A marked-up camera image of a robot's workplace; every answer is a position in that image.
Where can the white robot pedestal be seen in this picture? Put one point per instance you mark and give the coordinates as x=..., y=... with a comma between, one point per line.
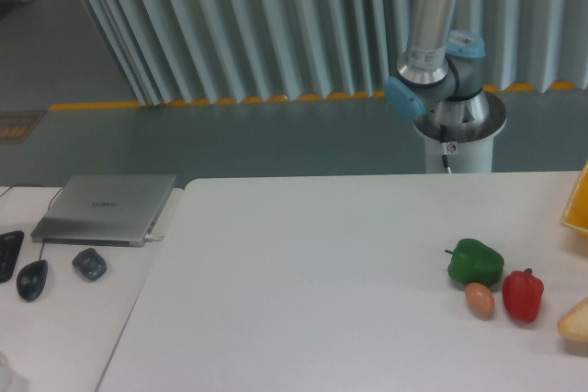
x=462, y=158

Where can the brown egg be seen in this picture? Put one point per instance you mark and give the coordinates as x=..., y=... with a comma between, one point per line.
x=480, y=299

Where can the black keyboard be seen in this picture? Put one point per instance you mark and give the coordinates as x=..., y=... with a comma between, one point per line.
x=10, y=246

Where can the dark grey small device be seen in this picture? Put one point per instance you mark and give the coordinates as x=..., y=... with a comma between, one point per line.
x=90, y=264

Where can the black computer mouse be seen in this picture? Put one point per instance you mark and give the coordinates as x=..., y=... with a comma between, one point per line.
x=31, y=280

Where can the white corrugated folding screen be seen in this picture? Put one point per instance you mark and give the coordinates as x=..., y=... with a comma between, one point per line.
x=239, y=49

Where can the green toy pepper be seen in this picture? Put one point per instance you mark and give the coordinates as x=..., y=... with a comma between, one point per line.
x=472, y=261

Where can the silver closed laptop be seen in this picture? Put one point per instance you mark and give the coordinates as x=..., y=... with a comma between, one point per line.
x=105, y=209

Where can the red toy pepper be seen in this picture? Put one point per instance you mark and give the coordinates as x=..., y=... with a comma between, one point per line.
x=522, y=294

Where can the toy bread slice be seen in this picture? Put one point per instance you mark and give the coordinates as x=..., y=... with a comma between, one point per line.
x=573, y=325

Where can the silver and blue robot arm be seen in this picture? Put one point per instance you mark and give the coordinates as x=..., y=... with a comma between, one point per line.
x=438, y=84

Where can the yellow container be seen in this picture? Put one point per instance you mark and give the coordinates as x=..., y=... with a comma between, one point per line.
x=575, y=214

